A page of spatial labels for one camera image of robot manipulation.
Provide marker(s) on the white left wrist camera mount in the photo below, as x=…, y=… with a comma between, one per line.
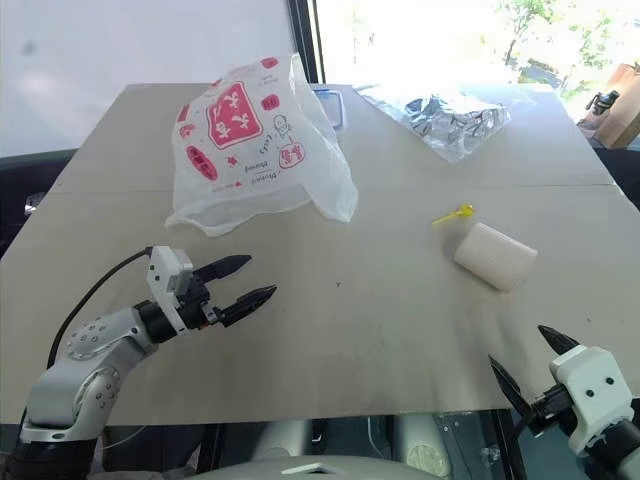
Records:
x=167, y=280

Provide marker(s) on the grey robot torso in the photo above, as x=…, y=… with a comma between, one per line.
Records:
x=325, y=450

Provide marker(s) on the blue-rimmed clear container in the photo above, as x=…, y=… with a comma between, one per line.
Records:
x=332, y=107

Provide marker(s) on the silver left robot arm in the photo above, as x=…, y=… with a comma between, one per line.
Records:
x=85, y=365

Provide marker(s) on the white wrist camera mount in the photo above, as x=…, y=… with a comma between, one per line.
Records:
x=167, y=280
x=592, y=395

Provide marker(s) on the brown cardboard box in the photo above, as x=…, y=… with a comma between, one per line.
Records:
x=620, y=107

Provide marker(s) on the clear crinkled plastic bag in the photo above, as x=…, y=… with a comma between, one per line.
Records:
x=445, y=120

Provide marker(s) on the black tool on stand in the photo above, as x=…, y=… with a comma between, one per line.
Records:
x=600, y=101

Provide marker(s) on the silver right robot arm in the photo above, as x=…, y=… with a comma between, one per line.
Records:
x=617, y=450

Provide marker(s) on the yellow plastic clip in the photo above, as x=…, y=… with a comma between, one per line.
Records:
x=452, y=214

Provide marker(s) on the white red printed plastic bag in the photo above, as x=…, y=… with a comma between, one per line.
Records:
x=255, y=145

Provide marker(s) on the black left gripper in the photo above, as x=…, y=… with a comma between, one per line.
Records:
x=197, y=305

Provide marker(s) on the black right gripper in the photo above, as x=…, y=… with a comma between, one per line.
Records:
x=550, y=410

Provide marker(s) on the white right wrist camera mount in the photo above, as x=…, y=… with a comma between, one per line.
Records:
x=592, y=395

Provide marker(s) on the beige cylinder container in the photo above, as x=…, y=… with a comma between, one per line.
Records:
x=495, y=258

